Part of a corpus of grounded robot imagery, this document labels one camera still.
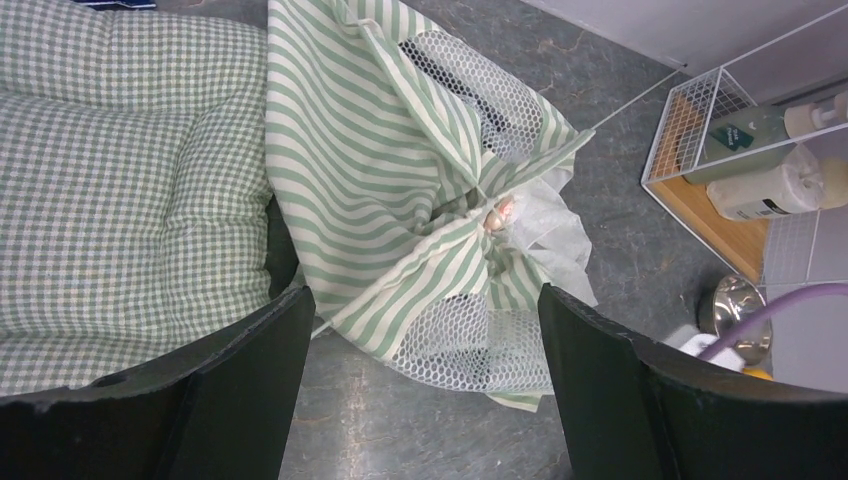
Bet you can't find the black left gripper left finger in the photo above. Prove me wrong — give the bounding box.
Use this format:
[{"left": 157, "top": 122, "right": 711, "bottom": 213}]
[{"left": 1, "top": 287, "right": 315, "bottom": 479}]

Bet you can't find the white toilet paper roll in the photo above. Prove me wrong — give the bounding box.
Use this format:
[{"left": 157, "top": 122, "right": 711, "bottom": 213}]
[{"left": 706, "top": 146, "right": 825, "bottom": 221}]

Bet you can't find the green checked pet cushion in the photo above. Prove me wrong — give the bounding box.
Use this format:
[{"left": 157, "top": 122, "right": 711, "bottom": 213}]
[{"left": 1, "top": 1, "right": 272, "bottom": 395}]

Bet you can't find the green striped pet tent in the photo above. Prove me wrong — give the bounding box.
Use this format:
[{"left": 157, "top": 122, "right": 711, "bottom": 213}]
[{"left": 266, "top": 1, "right": 595, "bottom": 412}]

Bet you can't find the white wire wooden shelf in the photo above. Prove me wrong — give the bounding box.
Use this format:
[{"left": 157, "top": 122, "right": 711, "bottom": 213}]
[{"left": 641, "top": 1, "right": 847, "bottom": 288}]

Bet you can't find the blue Doritos chip bag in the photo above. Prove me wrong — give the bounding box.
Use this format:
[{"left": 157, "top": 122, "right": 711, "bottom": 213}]
[{"left": 73, "top": 0, "right": 157, "bottom": 11}]

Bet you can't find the yellow pet bowl holder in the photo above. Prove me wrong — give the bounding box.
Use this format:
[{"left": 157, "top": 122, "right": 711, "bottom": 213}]
[{"left": 742, "top": 367, "right": 774, "bottom": 381}]

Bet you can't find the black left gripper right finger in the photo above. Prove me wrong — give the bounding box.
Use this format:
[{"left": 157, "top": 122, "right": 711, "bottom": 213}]
[{"left": 538, "top": 285, "right": 847, "bottom": 479}]

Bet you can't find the steel bowl near shelf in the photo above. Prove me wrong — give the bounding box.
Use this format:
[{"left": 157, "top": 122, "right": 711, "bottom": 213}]
[{"left": 697, "top": 274, "right": 773, "bottom": 367}]

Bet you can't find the green bottle lower shelf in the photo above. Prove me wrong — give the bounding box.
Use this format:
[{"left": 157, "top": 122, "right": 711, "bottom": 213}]
[{"left": 684, "top": 92, "right": 847, "bottom": 185}]

